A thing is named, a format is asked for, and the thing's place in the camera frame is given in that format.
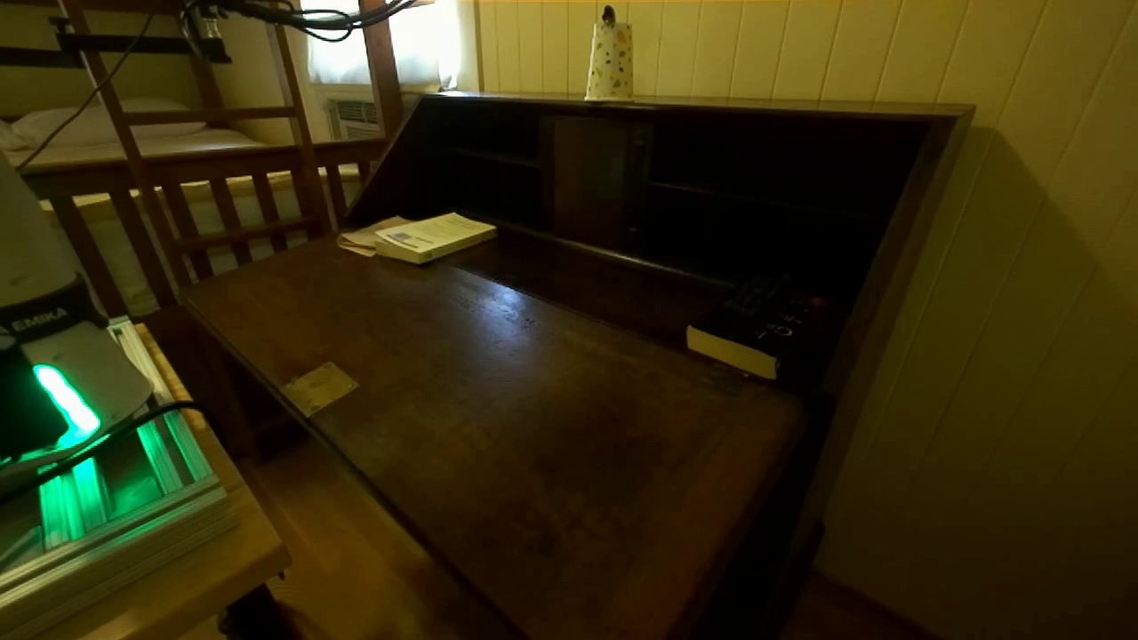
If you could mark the white paper cup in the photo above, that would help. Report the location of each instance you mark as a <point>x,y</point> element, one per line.
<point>608,60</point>

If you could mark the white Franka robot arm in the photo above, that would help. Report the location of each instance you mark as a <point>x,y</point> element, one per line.
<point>30,253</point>

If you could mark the dark wooden secretary desk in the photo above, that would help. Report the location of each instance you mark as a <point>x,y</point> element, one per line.
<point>535,450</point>

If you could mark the white paperback book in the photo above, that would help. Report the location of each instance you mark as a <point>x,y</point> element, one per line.
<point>436,236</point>

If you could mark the black box with white edge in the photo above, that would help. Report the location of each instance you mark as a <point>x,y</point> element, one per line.
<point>758,324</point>

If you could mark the brown paper envelope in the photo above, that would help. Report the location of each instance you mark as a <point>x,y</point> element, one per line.
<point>360,236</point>

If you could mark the small paper note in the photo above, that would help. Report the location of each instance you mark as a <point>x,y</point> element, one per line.
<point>322,388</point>

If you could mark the white window air conditioner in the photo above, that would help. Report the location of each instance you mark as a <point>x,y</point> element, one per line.
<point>354,117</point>

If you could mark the bright window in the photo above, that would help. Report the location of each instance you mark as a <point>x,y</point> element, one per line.
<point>429,40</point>

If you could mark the wooden slatted chair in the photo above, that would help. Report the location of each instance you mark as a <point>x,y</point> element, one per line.
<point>226,178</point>

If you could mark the light wooden robot table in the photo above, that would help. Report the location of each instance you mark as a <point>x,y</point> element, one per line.
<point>226,554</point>

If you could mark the green lit robot mounting platform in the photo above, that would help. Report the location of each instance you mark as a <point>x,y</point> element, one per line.
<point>128,483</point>

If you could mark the white bed mattress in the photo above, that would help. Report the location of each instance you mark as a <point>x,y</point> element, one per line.
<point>84,129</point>

